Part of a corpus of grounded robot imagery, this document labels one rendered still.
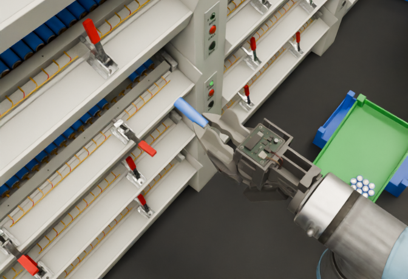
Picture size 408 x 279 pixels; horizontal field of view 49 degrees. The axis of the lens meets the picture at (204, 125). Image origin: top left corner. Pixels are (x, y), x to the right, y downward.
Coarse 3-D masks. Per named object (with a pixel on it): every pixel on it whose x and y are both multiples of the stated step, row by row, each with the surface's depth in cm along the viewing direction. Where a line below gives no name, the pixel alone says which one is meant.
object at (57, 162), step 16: (160, 64) 87; (144, 80) 85; (128, 96) 83; (112, 112) 82; (96, 128) 80; (80, 144) 78; (96, 144) 80; (64, 160) 77; (80, 160) 79; (32, 176) 74; (48, 176) 75; (64, 176) 77; (16, 192) 73; (32, 192) 75; (48, 192) 76; (0, 208) 72
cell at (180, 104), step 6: (174, 102) 74; (180, 102) 73; (186, 102) 74; (180, 108) 73; (186, 108) 73; (192, 108) 74; (186, 114) 73; (192, 114) 73; (198, 114) 73; (192, 120) 73; (198, 120) 73; (204, 120) 73; (204, 126) 73
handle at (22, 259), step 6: (6, 246) 70; (12, 246) 70; (12, 252) 70; (18, 252) 70; (18, 258) 69; (24, 258) 69; (24, 264) 69; (30, 264) 69; (30, 270) 68; (36, 270) 68
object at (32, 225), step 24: (168, 48) 88; (192, 72) 88; (120, 96) 86; (168, 96) 88; (144, 120) 85; (120, 144) 83; (72, 168) 79; (96, 168) 80; (72, 192) 78; (24, 216) 74; (48, 216) 76; (24, 240) 73; (0, 264) 71
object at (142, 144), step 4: (128, 128) 81; (124, 132) 81; (128, 132) 82; (128, 136) 81; (132, 136) 81; (136, 136) 81; (132, 140) 81; (136, 140) 81; (140, 140) 81; (140, 144) 80; (144, 144) 80; (144, 148) 80; (148, 148) 80; (152, 148) 80; (148, 152) 79; (152, 152) 79; (156, 152) 80; (152, 156) 79
